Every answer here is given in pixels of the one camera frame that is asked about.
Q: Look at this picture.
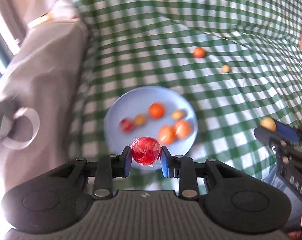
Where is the grey covered sofa armrest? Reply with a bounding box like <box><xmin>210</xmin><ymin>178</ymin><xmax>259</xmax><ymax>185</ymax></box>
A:
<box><xmin>0</xmin><ymin>0</ymin><xmax>88</xmax><ymax>191</ymax></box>

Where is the green white checkered cloth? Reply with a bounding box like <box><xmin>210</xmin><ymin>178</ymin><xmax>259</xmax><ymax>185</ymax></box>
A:
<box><xmin>69</xmin><ymin>0</ymin><xmax>302</xmax><ymax>179</ymax></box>

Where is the tan small fruit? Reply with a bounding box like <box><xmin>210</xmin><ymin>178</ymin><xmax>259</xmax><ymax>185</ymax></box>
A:
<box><xmin>260</xmin><ymin>117</ymin><xmax>276</xmax><ymax>132</ymax></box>
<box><xmin>171</xmin><ymin>109</ymin><xmax>186</xmax><ymax>121</ymax></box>
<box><xmin>221</xmin><ymin>64</ymin><xmax>231</xmax><ymax>73</ymax></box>
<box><xmin>134</xmin><ymin>114</ymin><xmax>147</xmax><ymax>127</ymax></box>

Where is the blue round plate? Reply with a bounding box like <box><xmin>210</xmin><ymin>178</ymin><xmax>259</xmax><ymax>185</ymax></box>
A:
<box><xmin>104</xmin><ymin>86</ymin><xmax>198</xmax><ymax>155</ymax></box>

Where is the orange fruit front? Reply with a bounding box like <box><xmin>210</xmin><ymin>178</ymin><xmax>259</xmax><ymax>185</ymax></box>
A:
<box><xmin>158</xmin><ymin>125</ymin><xmax>175</xmax><ymax>145</ymax></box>

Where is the white orange label tag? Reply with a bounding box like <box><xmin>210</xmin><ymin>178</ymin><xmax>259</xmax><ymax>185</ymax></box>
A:
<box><xmin>27</xmin><ymin>12</ymin><xmax>54</xmax><ymax>29</ymax></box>

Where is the orange fruit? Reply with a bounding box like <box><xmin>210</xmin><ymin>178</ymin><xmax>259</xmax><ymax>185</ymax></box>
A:
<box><xmin>193</xmin><ymin>47</ymin><xmax>206</xmax><ymax>59</ymax></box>
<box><xmin>174</xmin><ymin>120</ymin><xmax>192</xmax><ymax>140</ymax></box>
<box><xmin>148</xmin><ymin>102</ymin><xmax>166</xmax><ymax>120</ymax></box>
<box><xmin>158</xmin><ymin>125</ymin><xmax>175</xmax><ymax>145</ymax></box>

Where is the red fruit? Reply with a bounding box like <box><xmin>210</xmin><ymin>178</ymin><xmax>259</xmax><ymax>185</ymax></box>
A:
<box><xmin>131</xmin><ymin>137</ymin><xmax>161</xmax><ymax>167</ymax></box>
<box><xmin>119</xmin><ymin>118</ymin><xmax>135</xmax><ymax>133</ymax></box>

